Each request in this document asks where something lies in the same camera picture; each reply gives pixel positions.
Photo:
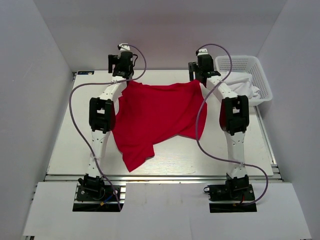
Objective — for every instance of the red t shirt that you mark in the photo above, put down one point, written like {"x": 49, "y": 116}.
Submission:
{"x": 151, "y": 114}

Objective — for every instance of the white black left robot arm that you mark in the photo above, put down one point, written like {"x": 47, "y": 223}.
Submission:
{"x": 102, "y": 117}

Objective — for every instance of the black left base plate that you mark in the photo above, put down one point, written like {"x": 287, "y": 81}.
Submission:
{"x": 103, "y": 201}

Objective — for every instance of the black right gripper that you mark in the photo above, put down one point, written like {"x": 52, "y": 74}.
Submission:
{"x": 193, "y": 67}

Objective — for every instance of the black blue sticker label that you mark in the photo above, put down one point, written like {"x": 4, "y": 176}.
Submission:
{"x": 91, "y": 72}

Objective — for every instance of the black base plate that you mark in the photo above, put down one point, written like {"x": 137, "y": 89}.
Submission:
{"x": 221, "y": 200}
{"x": 103, "y": 201}

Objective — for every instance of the white t shirt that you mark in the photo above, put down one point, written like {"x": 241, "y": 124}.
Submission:
{"x": 242, "y": 84}

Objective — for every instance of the white plastic basket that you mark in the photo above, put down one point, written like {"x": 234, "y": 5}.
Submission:
{"x": 246, "y": 64}

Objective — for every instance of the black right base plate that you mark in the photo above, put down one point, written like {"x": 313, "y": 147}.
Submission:
{"x": 221, "y": 200}

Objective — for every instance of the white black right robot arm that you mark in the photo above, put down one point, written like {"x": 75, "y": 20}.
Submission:
{"x": 233, "y": 119}

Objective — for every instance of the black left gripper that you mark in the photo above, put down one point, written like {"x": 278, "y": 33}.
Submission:
{"x": 114, "y": 59}

